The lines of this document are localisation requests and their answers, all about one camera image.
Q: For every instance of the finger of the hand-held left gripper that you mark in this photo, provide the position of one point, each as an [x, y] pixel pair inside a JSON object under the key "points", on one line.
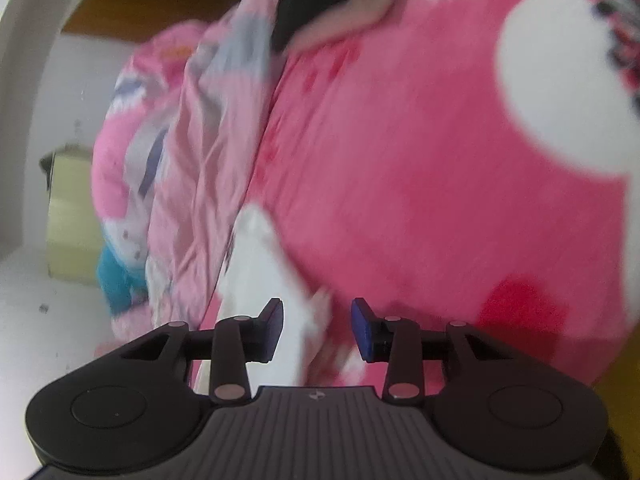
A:
{"points": [[272, 330], [362, 330]]}

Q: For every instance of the white sweatshirt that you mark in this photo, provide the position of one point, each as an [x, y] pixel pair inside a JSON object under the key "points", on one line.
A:
{"points": [[260, 270]]}

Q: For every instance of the teal plush toy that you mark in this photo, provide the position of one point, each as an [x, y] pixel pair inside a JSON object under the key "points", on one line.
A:
{"points": [[120, 285]]}

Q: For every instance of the pink floral bed blanket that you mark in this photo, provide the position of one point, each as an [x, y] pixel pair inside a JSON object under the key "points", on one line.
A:
{"points": [[400, 160]]}

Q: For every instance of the pink printed duvet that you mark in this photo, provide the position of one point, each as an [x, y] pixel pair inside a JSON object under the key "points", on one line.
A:
{"points": [[200, 160]]}

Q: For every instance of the pale yellow cabinet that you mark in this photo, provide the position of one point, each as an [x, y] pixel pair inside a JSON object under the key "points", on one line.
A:
{"points": [[70, 210]]}

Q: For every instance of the brown wooden door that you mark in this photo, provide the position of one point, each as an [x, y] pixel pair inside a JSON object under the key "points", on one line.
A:
{"points": [[150, 0]]}

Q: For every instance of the patterned knit cloth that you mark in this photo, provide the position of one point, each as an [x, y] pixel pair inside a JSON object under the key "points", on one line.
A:
{"points": [[615, 20]]}

